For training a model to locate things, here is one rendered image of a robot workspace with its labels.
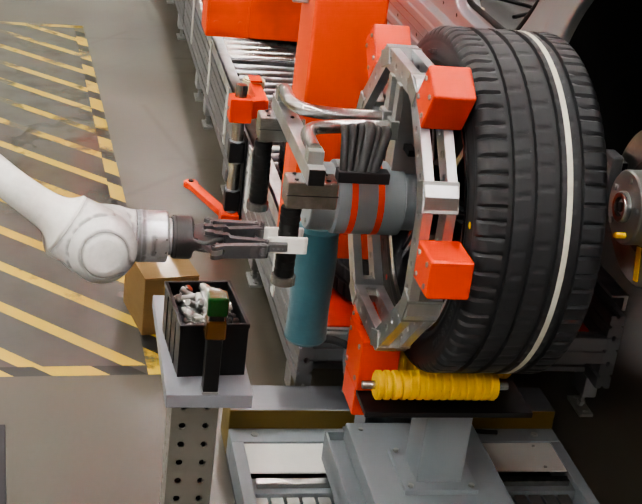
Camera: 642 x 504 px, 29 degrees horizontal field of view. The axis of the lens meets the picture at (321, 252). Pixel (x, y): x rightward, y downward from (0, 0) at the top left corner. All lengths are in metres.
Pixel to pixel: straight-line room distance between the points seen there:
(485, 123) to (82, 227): 0.69
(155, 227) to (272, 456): 0.99
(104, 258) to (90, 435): 1.26
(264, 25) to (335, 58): 1.98
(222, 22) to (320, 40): 1.98
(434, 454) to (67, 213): 1.03
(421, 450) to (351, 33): 0.89
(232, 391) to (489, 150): 0.73
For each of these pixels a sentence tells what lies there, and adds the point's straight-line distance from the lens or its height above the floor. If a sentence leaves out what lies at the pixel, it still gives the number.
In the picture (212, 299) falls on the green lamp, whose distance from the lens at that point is 2.35.
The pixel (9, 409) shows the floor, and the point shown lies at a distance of 3.24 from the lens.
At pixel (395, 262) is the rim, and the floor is 0.65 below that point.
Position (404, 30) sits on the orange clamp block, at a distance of 2.53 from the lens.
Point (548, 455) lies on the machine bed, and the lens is 3.16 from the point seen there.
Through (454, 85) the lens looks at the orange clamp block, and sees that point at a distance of 2.11.
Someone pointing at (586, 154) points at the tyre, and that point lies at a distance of 2.18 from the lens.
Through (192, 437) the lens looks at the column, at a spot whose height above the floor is 0.23.
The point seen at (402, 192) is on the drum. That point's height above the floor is 0.89.
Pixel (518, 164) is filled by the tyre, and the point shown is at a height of 1.03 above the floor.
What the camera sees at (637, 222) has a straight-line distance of 2.51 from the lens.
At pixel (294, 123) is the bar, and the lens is 2.33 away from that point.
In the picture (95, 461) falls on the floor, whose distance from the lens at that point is 3.05.
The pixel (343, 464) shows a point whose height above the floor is 0.15.
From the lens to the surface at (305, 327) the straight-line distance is 2.57.
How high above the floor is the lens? 1.70
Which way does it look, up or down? 24 degrees down
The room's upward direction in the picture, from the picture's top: 7 degrees clockwise
